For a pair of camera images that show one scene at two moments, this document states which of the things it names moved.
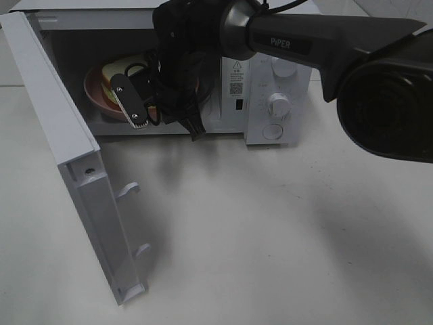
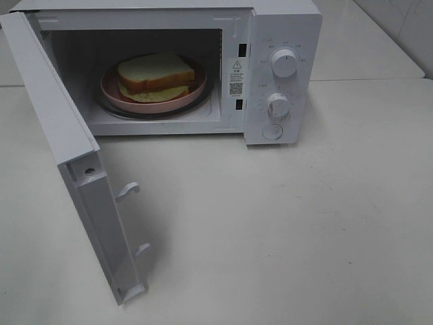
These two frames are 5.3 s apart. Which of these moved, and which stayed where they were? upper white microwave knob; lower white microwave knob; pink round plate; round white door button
Moved: pink round plate
Stayed: round white door button; lower white microwave knob; upper white microwave knob
